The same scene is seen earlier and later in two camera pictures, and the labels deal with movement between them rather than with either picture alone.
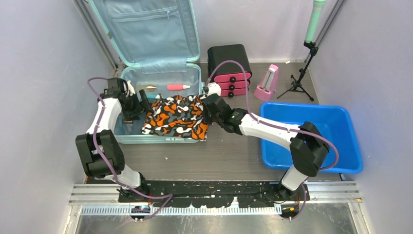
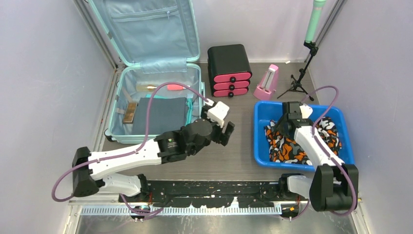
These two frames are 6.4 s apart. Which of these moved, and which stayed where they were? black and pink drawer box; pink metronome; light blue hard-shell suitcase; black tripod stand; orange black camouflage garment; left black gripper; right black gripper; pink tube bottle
Moved: left black gripper; orange black camouflage garment; right black gripper
Stayed: light blue hard-shell suitcase; pink metronome; pink tube bottle; black tripod stand; black and pink drawer box
